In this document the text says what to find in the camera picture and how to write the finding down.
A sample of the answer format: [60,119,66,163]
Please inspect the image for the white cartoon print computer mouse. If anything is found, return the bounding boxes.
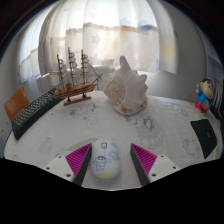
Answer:
[90,138,121,181]

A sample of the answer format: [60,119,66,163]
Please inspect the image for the cartoon boy clock figure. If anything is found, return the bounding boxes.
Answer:
[194,77,215,114]

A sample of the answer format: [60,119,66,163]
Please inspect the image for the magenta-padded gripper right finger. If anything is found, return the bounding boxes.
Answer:
[129,143,182,187]

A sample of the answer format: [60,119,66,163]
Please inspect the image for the wooden sailing ship model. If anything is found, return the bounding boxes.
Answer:
[49,46,104,107]

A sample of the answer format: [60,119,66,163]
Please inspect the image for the large white conch shell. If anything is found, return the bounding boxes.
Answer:
[103,55,149,116]

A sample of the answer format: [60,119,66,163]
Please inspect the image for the white sheer printed curtain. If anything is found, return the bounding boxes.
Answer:
[18,0,178,84]

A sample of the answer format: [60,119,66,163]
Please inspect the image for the black mouse pad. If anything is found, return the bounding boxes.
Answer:
[190,118,218,160]

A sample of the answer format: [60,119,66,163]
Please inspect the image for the brown wooden chair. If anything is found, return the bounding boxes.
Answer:
[3,87,30,122]

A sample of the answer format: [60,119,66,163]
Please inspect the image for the black keyboard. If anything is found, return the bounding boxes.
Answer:
[10,87,63,141]

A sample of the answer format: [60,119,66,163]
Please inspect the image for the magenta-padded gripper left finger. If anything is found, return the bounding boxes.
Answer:
[43,143,93,187]

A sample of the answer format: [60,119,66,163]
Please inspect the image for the white printed tablecloth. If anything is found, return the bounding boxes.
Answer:
[3,90,224,191]

